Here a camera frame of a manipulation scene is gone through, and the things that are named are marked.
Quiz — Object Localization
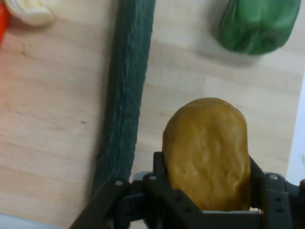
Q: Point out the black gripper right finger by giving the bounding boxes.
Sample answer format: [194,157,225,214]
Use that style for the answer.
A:
[247,154,305,229]

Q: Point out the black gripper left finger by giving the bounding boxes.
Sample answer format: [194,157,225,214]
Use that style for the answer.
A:
[68,151,203,229]

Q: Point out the brown potato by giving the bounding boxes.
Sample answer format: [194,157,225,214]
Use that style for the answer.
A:
[163,97,252,212]

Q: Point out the dark green cucumber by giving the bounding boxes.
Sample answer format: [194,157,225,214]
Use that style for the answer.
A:
[88,0,157,203]

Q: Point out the wooden cutting board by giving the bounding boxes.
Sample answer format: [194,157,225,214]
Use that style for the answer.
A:
[0,0,305,229]

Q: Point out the green bell pepper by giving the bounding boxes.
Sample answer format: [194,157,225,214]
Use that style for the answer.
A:
[217,0,301,55]

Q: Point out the pale green celery stalk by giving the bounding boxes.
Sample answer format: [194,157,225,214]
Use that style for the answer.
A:
[4,0,53,26]

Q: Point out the orange carrot with green leaves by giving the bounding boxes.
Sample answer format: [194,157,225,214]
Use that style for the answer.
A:
[0,2,11,50]

